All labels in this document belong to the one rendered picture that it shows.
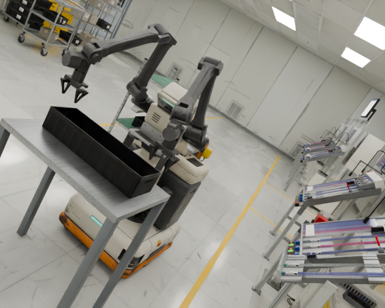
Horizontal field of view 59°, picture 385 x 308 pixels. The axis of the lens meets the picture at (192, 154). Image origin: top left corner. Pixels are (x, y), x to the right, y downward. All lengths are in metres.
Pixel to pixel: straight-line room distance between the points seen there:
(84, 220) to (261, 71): 9.30
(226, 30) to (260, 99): 2.42
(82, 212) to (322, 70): 9.44
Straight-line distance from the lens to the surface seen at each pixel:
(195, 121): 1.81
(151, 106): 2.05
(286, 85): 10.94
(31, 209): 2.24
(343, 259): 2.26
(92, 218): 2.28
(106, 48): 1.68
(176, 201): 2.32
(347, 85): 10.97
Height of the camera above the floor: 1.48
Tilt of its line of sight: 16 degrees down
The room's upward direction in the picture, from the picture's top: 31 degrees clockwise
